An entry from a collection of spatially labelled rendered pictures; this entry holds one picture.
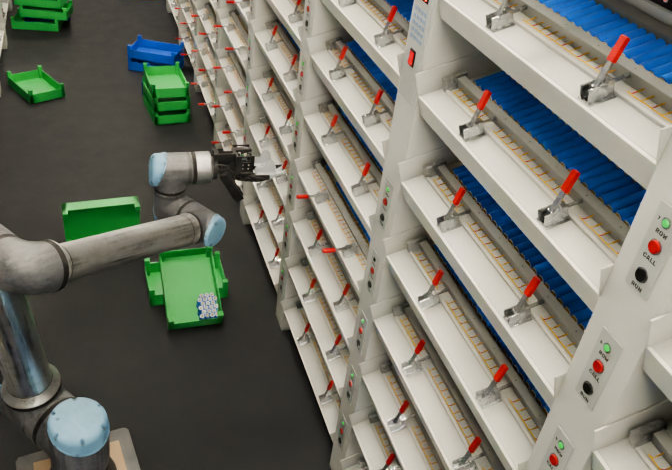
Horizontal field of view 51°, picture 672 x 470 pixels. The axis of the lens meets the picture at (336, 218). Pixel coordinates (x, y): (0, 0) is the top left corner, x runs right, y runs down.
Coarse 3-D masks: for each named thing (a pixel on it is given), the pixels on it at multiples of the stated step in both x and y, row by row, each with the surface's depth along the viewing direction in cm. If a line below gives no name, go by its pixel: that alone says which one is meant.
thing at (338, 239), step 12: (312, 156) 224; (300, 168) 225; (312, 168) 226; (300, 180) 227; (312, 180) 221; (336, 180) 218; (312, 192) 216; (312, 204) 217; (324, 204) 210; (324, 216) 206; (336, 216) 205; (324, 228) 207; (336, 228) 201; (336, 240) 197; (336, 252) 199; (348, 264) 189; (360, 264) 188; (348, 276) 191; (360, 276) 185; (360, 288) 178
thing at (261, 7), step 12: (264, 0) 262; (264, 12) 265; (252, 36) 271; (252, 48) 272; (252, 60) 274; (264, 60) 276; (252, 96) 283; (252, 108) 286; (252, 144) 296; (252, 192) 310; (240, 204) 322
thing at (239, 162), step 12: (240, 144) 200; (216, 156) 194; (228, 156) 195; (240, 156) 195; (252, 156) 196; (216, 168) 195; (228, 168) 198; (240, 168) 197; (252, 168) 199; (240, 180) 199
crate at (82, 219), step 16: (64, 208) 280; (80, 208) 281; (96, 208) 289; (112, 208) 291; (128, 208) 294; (64, 224) 282; (80, 224) 290; (96, 224) 293; (112, 224) 296; (128, 224) 299
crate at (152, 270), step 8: (216, 256) 287; (152, 264) 281; (216, 264) 289; (152, 272) 284; (160, 272) 284; (216, 272) 289; (152, 280) 280; (160, 280) 280; (224, 280) 273; (152, 288) 265; (160, 288) 276; (224, 288) 274; (152, 296) 266; (160, 296) 267; (224, 296) 277; (152, 304) 268; (160, 304) 269
